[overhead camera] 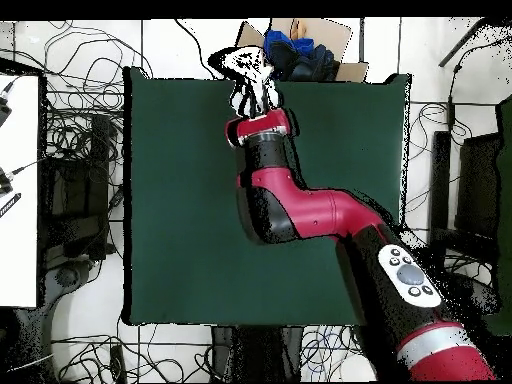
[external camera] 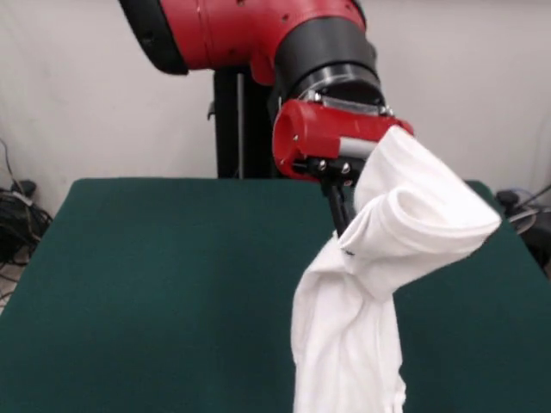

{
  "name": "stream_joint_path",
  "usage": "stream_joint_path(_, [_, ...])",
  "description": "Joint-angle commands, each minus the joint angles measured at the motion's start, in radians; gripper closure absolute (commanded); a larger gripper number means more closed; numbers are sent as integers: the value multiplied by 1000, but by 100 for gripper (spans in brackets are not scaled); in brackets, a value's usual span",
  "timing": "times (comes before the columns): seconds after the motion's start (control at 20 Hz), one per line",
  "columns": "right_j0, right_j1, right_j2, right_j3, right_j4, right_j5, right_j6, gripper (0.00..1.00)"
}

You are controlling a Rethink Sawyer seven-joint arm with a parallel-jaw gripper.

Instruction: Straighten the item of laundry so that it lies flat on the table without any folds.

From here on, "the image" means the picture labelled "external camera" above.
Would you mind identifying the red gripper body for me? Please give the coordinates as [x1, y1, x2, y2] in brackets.
[272, 97, 417, 181]

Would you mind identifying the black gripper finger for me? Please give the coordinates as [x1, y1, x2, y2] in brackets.
[338, 180, 359, 225]
[319, 178, 350, 237]

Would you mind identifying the white towel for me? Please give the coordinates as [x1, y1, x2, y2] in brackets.
[291, 126, 504, 413]

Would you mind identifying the dark green table cloth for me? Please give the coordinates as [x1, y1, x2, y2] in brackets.
[0, 177, 551, 413]

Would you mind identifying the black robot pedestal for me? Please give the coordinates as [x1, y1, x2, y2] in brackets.
[206, 68, 285, 180]

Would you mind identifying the black cable tangle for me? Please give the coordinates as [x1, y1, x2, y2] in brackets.
[0, 137, 55, 298]

